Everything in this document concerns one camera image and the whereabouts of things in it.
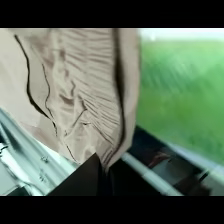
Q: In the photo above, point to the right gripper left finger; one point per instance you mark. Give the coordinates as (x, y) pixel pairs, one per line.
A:
(83, 180)

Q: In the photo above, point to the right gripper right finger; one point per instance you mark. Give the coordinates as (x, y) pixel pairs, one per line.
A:
(125, 181)

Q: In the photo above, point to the beige pants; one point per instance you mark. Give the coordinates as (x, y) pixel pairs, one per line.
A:
(83, 86)

